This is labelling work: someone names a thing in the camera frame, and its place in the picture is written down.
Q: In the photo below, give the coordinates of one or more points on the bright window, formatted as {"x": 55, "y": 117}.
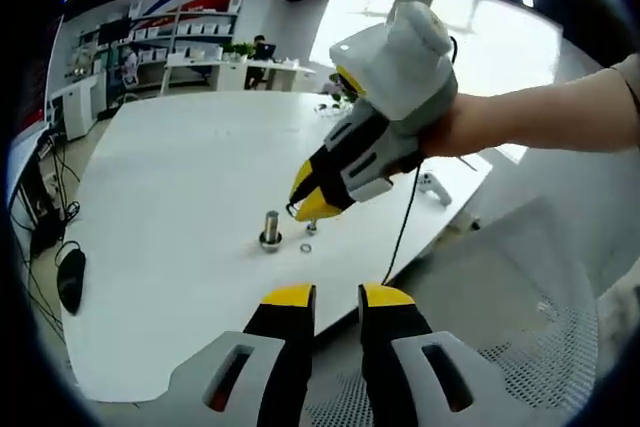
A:
{"x": 500, "y": 47}

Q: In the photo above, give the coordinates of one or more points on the white game controller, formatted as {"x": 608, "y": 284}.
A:
{"x": 435, "y": 187}

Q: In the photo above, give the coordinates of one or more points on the shelf of white storage bins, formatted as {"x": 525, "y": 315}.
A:
{"x": 190, "y": 22}

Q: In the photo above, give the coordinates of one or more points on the white cabinet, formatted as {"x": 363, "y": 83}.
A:
{"x": 75, "y": 107}

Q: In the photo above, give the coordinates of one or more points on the small steel washer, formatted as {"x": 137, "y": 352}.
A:
{"x": 302, "y": 248}

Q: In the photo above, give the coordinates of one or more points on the small green desk plant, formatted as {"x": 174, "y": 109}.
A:
{"x": 241, "y": 50}

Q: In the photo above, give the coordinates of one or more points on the black television on stand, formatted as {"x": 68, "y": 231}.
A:
{"x": 115, "y": 31}

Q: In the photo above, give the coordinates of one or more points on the long white office desk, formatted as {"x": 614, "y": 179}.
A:
{"x": 235, "y": 69}

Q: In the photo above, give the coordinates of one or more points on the white side desk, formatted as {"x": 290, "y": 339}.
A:
{"x": 25, "y": 149}

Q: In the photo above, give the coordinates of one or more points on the large dark monitor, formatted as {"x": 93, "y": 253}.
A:
{"x": 40, "y": 77}

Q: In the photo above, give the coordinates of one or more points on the thin threaded steel stud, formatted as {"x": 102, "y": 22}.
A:
{"x": 311, "y": 228}

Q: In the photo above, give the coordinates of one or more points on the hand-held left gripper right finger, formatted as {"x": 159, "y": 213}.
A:
{"x": 390, "y": 347}

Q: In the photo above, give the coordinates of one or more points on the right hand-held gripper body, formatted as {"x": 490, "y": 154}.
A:
{"x": 405, "y": 72}

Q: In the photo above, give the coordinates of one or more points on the black oval case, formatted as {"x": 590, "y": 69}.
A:
{"x": 70, "y": 281}

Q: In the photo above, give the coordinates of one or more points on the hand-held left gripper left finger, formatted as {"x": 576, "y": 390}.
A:
{"x": 290, "y": 347}

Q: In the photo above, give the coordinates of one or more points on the grey mesh office chair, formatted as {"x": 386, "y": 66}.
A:
{"x": 525, "y": 322}

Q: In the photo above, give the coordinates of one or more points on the thick threaded steel stud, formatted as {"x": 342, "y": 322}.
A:
{"x": 270, "y": 227}

